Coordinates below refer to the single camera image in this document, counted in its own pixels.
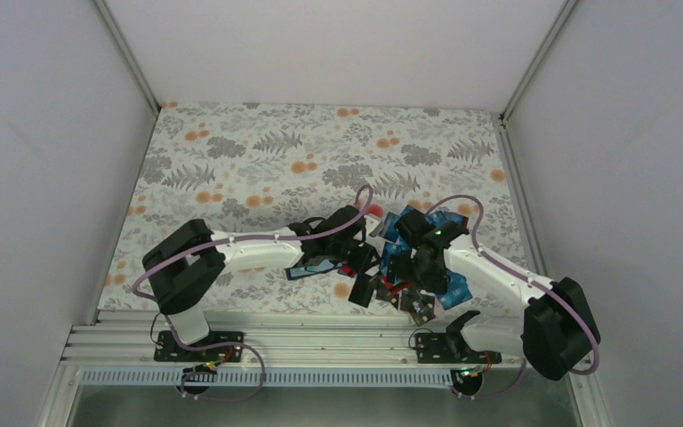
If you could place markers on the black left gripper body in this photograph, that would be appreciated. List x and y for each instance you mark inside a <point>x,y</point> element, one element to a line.
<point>357,264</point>

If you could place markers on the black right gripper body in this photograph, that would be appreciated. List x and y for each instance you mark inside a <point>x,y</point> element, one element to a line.
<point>429,277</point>

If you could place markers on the dark blue card holder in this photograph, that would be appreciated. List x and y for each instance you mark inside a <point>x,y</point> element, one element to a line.
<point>297,273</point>

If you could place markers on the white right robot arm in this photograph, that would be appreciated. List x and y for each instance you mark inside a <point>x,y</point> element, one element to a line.
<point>551,325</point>

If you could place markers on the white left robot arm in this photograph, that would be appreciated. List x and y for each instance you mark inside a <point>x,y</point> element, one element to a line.
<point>183,267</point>

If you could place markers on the black card lower pile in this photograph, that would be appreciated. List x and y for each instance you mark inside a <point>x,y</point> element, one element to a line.
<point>362,291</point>

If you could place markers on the black patterned card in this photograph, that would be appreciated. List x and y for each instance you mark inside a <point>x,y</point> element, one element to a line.
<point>420,307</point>

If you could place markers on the blue card right pile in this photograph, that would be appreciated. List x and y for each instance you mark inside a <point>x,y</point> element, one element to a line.
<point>457,292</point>

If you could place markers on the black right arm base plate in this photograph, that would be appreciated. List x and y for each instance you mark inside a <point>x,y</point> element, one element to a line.
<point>443,348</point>

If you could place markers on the grey slotted cable duct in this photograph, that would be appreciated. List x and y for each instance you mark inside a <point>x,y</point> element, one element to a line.
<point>273,377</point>

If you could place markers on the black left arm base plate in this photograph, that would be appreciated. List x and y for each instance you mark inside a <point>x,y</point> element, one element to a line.
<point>218,346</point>

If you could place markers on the aluminium rail frame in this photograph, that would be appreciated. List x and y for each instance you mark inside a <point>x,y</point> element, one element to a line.
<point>281,340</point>

